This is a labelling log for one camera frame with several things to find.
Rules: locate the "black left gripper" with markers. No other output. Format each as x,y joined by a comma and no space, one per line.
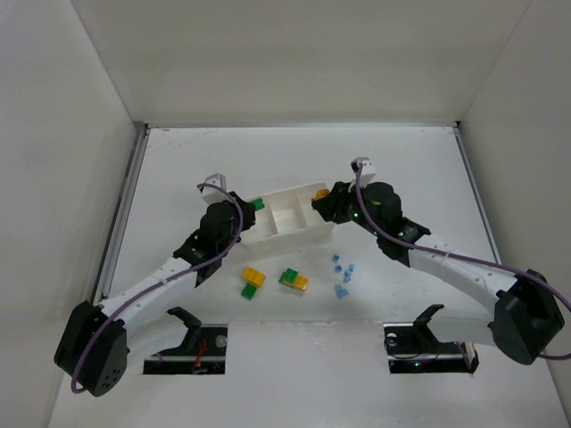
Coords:
244,208

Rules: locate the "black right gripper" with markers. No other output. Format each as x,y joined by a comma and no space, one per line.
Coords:
333,206

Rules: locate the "yellow butterfly duplo brick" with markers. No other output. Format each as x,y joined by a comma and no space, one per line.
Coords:
320,194

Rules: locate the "green duplo base plate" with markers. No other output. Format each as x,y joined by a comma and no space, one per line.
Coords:
258,203

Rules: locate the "yellow long duplo brick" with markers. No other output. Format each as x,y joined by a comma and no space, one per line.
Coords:
253,277

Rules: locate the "green square duplo brick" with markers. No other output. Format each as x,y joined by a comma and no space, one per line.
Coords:
288,277

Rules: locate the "small green duplo plate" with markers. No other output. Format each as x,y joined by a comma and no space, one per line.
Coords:
249,291

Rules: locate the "yellow square duplo brick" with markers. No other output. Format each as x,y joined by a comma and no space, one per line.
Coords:
300,283

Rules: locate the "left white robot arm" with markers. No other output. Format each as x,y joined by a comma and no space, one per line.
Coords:
100,340

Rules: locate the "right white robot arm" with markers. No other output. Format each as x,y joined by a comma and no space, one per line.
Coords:
524,314

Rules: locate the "white divided plastic tray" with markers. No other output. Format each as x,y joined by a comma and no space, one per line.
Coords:
288,221

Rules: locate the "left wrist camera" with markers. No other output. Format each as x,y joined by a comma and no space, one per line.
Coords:
213,188

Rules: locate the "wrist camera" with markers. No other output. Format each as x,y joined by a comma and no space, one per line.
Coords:
213,188
363,168

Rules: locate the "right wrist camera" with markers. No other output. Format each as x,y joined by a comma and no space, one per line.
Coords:
363,168

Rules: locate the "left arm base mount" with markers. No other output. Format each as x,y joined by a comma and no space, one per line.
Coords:
201,350

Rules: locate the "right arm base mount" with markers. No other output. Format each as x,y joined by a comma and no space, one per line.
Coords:
412,348

